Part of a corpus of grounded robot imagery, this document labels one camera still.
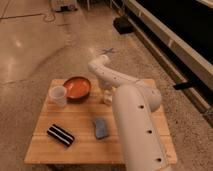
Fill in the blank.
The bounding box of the wooden folding table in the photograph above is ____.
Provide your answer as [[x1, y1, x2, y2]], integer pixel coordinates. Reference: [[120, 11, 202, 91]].
[[24, 81, 177, 165]]

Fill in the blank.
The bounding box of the white plastic bottle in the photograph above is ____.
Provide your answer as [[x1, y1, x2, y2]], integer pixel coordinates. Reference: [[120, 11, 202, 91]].
[[103, 90, 113, 106]]

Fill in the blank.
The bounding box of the long white black bench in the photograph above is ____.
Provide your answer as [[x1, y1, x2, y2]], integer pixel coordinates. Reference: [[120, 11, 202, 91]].
[[109, 0, 213, 128]]

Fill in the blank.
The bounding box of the black white striped box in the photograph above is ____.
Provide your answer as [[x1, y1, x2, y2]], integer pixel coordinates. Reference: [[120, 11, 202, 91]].
[[47, 124, 75, 147]]

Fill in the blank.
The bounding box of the black object on floor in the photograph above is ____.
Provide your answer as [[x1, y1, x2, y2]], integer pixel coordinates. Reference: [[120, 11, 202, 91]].
[[113, 17, 133, 34]]

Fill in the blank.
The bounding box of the clear plastic cup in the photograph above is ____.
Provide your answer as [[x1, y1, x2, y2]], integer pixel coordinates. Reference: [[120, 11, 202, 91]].
[[49, 86, 67, 107]]

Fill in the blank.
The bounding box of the orange ceramic bowl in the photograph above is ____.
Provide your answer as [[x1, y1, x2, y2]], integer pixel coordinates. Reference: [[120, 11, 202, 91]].
[[63, 76, 91, 101]]

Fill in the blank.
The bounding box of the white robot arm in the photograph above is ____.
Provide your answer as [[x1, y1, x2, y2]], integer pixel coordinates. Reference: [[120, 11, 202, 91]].
[[88, 55, 173, 171]]

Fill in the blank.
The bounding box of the grey equipment at top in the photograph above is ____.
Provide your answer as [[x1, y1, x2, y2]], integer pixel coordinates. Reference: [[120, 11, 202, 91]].
[[50, 0, 77, 12]]

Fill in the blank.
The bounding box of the black bracket on bench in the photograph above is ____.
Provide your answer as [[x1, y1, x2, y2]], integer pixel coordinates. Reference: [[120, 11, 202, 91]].
[[173, 82, 196, 90]]

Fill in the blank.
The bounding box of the coiled floor cable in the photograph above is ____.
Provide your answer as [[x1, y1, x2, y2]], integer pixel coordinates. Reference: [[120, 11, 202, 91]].
[[42, 9, 58, 24]]

